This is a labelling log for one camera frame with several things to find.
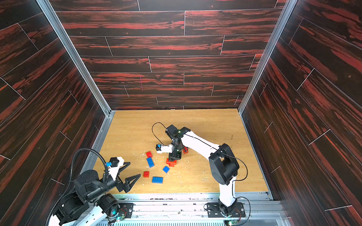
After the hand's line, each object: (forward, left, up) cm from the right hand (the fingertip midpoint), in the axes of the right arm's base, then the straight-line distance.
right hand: (175, 153), depth 88 cm
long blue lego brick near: (-15, +9, -4) cm, 19 cm away
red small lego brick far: (0, +18, -3) cm, 18 cm away
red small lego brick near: (-12, +18, -6) cm, 22 cm away
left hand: (-18, +17, +16) cm, 30 cm away
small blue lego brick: (-9, +6, -5) cm, 11 cm away
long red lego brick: (-5, +3, -4) cm, 7 cm away
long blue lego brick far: (-4, +17, -5) cm, 18 cm away
